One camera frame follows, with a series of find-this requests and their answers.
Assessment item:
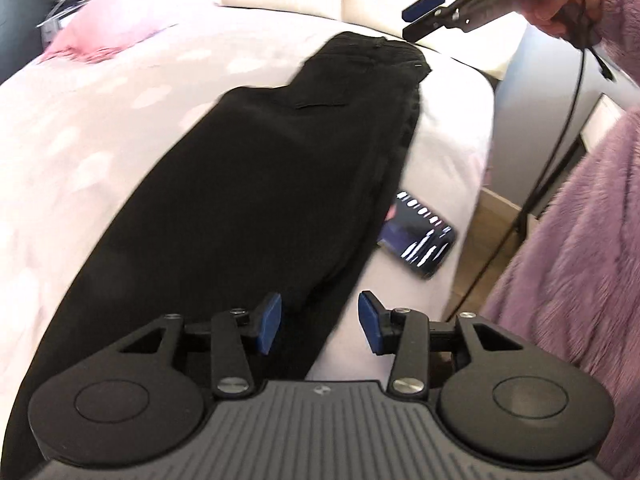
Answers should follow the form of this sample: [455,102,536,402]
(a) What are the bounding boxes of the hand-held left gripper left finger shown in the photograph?
[107,291,282,397]

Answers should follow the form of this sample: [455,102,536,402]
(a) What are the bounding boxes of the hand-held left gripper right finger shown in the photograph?
[358,290,526,397]

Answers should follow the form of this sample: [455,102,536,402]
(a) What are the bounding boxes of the black pants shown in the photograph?
[2,31,434,466]

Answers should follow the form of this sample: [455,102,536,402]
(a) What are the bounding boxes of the person's right forearm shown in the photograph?
[580,0,640,83]

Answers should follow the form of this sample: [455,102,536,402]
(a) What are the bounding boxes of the person's right hand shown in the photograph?
[525,0,602,48]

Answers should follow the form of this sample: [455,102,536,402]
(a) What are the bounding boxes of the black smartphone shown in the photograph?
[376,190,459,280]

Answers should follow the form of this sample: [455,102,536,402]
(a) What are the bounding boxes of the pink pillow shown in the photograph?
[37,0,179,66]

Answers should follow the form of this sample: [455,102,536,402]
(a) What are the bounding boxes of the mirrored nightstand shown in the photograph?
[34,0,109,45]

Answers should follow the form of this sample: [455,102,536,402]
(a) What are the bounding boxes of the black cable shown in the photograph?
[450,35,617,313]

